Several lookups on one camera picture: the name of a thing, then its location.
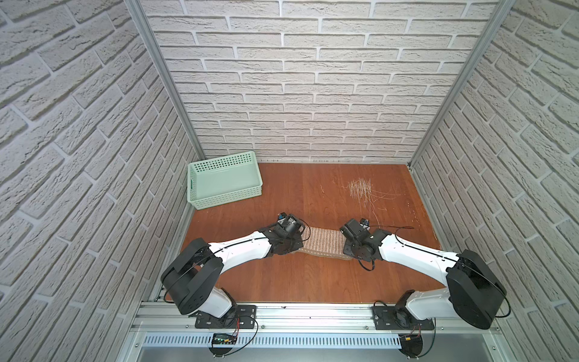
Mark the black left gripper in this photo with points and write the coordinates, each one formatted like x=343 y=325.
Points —
x=298 y=236

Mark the pink white striped dishcloth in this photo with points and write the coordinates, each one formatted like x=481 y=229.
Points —
x=324 y=243

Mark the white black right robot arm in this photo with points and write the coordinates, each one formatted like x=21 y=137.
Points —
x=471 y=292

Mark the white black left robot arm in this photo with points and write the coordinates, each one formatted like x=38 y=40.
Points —
x=191 y=278

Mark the mint green perforated plastic basket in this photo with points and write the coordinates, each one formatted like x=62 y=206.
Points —
x=218 y=181

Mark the right black round controller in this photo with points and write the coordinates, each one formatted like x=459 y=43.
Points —
x=411 y=345

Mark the left green circuit board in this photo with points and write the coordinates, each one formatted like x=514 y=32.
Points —
x=223 y=339

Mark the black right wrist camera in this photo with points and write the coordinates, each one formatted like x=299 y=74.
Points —
x=355 y=232

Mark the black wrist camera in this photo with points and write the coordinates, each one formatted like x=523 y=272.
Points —
x=290 y=224
x=355 y=232

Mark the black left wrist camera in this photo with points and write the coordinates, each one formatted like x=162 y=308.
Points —
x=290 y=224

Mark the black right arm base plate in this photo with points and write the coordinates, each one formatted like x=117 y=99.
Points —
x=387 y=317

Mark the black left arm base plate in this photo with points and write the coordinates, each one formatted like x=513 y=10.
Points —
x=238 y=317

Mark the aluminium mounting rail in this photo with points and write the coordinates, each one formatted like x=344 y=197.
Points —
x=294 y=325

